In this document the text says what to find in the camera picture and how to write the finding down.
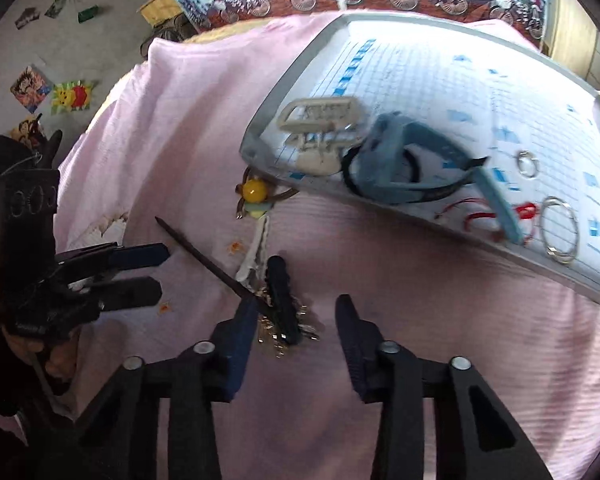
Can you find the silver duckbill hair clip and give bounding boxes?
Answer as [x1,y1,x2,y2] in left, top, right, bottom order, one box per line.
[235,214,270,290]

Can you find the dark hair stick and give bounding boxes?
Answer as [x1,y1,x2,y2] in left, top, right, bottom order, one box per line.
[155,217,268,315]

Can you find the gold chain jewelry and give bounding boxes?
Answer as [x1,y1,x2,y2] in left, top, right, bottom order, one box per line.
[257,295,321,360]

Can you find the yellow bead hair tie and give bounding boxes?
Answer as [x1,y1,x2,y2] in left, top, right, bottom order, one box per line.
[234,167,299,220]

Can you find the black alligator hair clip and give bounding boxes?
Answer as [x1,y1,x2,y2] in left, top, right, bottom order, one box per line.
[265,256,301,347]

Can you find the silver bangle rings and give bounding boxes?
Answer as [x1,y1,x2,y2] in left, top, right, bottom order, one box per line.
[538,195,580,266]

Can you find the red string bracelet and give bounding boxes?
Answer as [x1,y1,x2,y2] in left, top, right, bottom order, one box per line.
[434,196,539,246]

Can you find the beige hair claw clip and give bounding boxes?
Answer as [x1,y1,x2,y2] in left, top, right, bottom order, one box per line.
[276,96,364,177]

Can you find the small silver ring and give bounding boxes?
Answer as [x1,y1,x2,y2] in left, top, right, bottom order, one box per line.
[514,148,541,180]

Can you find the light blue watch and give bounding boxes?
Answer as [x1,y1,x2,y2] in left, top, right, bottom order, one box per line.
[341,113,524,245]

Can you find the pink bed sheet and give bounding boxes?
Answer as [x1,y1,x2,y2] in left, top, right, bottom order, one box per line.
[55,13,600,479]

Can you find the yellow wooden cabinet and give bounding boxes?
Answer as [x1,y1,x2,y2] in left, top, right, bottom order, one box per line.
[137,0,182,27]

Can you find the grey tray with grid paper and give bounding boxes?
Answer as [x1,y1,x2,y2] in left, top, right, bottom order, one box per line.
[240,12,600,297]

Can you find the wooden wardrobe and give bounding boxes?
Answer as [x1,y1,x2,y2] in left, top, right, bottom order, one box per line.
[542,0,600,91]

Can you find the yellow sun wall sticker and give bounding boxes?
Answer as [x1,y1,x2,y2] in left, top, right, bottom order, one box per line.
[50,80,94,115]

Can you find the cartoon wall sticker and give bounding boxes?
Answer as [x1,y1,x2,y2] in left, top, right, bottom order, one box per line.
[10,66,52,114]

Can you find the black hair tie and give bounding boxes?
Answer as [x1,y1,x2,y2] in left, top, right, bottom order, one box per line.
[339,144,422,198]

